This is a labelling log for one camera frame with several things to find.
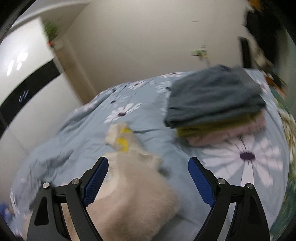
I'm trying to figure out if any green floral bed sheet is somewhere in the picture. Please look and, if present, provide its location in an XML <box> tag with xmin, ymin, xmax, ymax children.
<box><xmin>268</xmin><ymin>86</ymin><xmax>296</xmax><ymax>241</ymax></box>

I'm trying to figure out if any blue floral duvet cover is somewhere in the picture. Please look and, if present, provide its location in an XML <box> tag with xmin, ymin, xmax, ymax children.
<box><xmin>10</xmin><ymin>70</ymin><xmax>295</xmax><ymax>240</ymax></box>

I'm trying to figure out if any wall outlet with green plug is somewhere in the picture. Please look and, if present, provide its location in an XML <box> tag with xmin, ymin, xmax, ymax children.
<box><xmin>190</xmin><ymin>44</ymin><xmax>211</xmax><ymax>67</ymax></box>

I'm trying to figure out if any black tower speaker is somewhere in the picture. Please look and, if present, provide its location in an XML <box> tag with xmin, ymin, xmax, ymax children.
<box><xmin>238</xmin><ymin>37</ymin><xmax>252</xmax><ymax>69</ymax></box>

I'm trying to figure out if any white wardrobe with black stripe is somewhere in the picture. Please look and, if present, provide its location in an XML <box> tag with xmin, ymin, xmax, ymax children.
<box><xmin>1</xmin><ymin>18</ymin><xmax>81</xmax><ymax>202</ymax></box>

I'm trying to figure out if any green potted plant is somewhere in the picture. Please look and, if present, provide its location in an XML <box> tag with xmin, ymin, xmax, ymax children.
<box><xmin>43</xmin><ymin>20</ymin><xmax>60</xmax><ymax>49</ymax></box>

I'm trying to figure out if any pile of dark clothes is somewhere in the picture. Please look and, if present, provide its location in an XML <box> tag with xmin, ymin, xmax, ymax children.
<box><xmin>244</xmin><ymin>1</ymin><xmax>295</xmax><ymax>81</ymax></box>

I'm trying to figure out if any folded grey garment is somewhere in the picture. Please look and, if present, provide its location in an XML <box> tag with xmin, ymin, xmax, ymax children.
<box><xmin>164</xmin><ymin>65</ymin><xmax>265</xmax><ymax>128</ymax></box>

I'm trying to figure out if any beige fuzzy cartoon sweater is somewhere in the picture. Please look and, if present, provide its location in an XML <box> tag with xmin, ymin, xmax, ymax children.
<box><xmin>23</xmin><ymin>122</ymin><xmax>181</xmax><ymax>241</ymax></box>

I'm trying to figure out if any folded pink garment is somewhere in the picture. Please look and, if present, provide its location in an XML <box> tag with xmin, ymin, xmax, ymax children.
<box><xmin>185</xmin><ymin>109</ymin><xmax>266</xmax><ymax>147</ymax></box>

